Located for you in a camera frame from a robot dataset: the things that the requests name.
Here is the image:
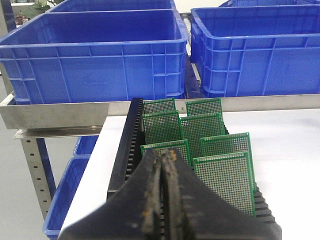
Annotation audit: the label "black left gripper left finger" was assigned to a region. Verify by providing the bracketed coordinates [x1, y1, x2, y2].
[58, 149, 161, 240]

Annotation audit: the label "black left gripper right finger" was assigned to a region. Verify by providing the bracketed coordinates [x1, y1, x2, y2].
[161, 148, 282, 240]

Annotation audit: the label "green perforated circuit board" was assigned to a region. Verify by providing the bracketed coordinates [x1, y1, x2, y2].
[140, 139, 192, 167]
[193, 151, 256, 217]
[142, 110, 182, 144]
[143, 98, 176, 114]
[185, 97, 222, 116]
[179, 112, 226, 165]
[200, 132, 252, 159]

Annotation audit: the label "black slotted board rack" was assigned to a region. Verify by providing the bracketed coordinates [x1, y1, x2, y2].
[107, 97, 276, 225]

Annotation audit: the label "blue plastic crate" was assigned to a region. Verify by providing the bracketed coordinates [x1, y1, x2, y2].
[218, 0, 320, 8]
[73, 135, 99, 156]
[48, 0, 177, 13]
[0, 9, 188, 104]
[42, 154, 91, 238]
[191, 5, 320, 98]

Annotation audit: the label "green plant leaves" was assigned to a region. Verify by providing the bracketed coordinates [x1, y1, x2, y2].
[20, 0, 64, 19]

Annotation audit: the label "perforated steel shelf post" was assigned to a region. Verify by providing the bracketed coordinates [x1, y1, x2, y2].
[21, 138, 56, 218]

